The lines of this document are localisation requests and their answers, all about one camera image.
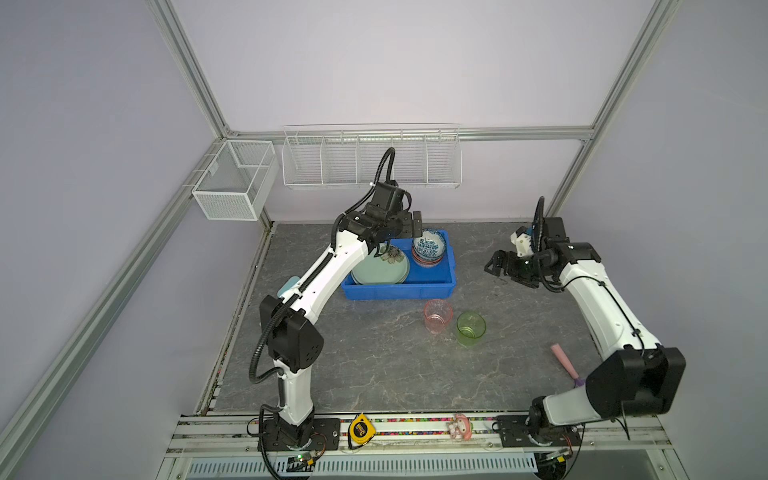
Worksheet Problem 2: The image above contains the dark rimmed bottom bowl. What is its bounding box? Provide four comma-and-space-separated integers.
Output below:
413, 230, 447, 261

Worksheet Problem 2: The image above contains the blue white patterned bowl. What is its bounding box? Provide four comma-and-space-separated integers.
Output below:
412, 255, 443, 268

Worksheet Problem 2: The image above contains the light green flower plate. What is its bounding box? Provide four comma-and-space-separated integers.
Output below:
351, 243, 410, 285

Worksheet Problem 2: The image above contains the green transparent cup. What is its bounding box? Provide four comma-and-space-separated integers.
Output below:
456, 310, 487, 347

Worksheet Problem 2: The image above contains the pink transparent cup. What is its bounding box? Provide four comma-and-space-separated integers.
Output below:
424, 299, 453, 335

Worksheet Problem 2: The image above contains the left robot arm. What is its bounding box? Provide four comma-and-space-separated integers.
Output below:
248, 147, 422, 447

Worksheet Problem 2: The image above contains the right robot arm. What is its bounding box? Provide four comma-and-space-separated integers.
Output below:
484, 198, 686, 444

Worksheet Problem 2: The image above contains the blue plastic bin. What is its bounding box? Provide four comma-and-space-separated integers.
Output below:
341, 229, 457, 301

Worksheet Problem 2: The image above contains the purple pink spatula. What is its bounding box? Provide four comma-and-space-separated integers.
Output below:
551, 344, 585, 388

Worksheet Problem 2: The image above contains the teal spatula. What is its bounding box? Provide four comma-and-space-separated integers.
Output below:
277, 276, 300, 297

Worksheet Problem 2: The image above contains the pink toy figure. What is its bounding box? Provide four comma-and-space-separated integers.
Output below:
447, 414, 472, 441

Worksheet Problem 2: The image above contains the white mesh box basket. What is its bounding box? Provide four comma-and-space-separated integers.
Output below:
192, 140, 279, 221

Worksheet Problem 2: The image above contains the yellow tape measure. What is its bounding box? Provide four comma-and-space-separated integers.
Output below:
347, 413, 377, 450

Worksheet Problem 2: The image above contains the white vent grille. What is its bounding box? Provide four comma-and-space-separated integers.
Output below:
186, 453, 538, 479

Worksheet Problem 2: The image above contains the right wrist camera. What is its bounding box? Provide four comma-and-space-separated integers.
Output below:
510, 226, 534, 259

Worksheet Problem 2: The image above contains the white wire shelf basket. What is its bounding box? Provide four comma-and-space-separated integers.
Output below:
282, 123, 463, 189

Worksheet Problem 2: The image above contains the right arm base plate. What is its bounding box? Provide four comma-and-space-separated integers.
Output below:
492, 414, 582, 448

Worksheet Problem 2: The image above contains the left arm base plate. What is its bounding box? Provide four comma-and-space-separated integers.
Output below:
261, 417, 341, 451

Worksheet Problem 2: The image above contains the aluminium front rail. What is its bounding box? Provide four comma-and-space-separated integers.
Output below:
165, 412, 673, 458

